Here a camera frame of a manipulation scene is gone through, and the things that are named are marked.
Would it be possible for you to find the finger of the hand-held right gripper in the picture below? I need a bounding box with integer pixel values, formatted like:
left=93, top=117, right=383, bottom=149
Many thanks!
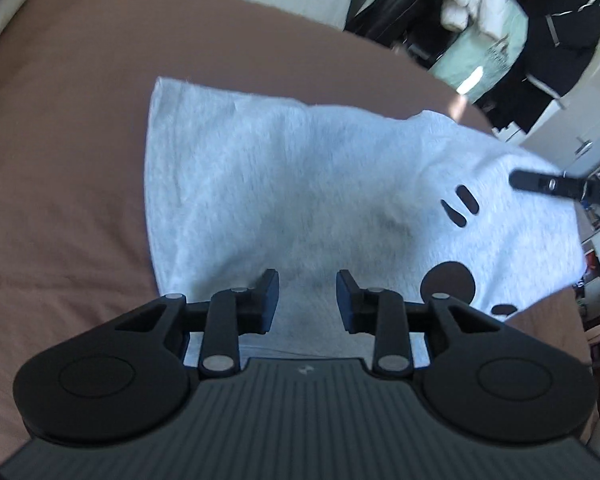
left=509, top=168, right=590, bottom=202

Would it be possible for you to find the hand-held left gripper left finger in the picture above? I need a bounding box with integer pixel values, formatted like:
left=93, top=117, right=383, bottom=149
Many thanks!
left=114, top=268, right=281, bottom=379

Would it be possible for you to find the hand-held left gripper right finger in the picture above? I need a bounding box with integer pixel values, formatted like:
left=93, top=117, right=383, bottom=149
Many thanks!
left=335, top=269, right=504, bottom=377

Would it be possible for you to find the light grey t-shirt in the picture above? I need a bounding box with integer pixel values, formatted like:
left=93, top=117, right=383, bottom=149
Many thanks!
left=144, top=76, right=590, bottom=363

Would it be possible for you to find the white cabinet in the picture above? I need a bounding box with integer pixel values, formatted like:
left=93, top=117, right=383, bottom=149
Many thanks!
left=517, top=25, right=600, bottom=176

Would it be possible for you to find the black striped jacket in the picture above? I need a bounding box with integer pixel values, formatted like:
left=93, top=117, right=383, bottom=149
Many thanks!
left=472, top=0, right=600, bottom=132

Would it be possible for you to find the mint quilted jacket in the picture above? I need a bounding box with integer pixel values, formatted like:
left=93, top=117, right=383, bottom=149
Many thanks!
left=430, top=0, right=528, bottom=103

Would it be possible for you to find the black hanging garment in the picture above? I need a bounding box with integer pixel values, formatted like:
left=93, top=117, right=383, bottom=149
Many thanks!
left=345, top=0, right=453, bottom=58

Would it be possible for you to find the brown bed sheet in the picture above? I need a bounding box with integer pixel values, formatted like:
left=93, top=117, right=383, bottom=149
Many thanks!
left=0, top=0, right=593, bottom=466

